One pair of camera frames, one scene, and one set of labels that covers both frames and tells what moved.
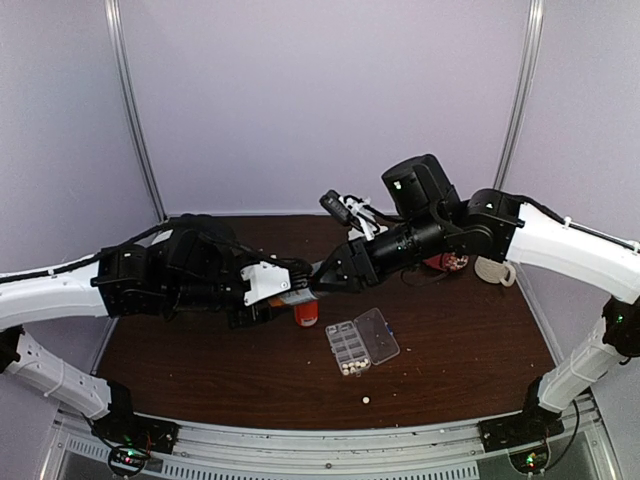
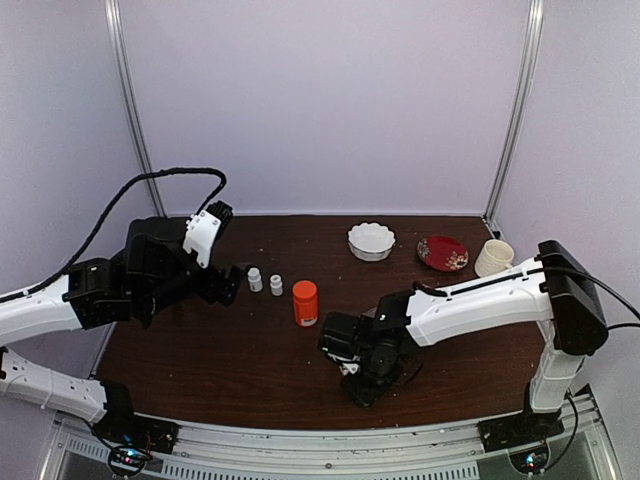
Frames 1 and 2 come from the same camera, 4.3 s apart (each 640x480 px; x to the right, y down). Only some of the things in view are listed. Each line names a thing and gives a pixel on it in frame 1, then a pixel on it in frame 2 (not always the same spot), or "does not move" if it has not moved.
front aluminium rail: [276, 452] does not move
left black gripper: [263, 315] to [211, 291]
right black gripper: [354, 273] to [367, 396]
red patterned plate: [449, 261] does not move
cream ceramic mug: [495, 271] does not move
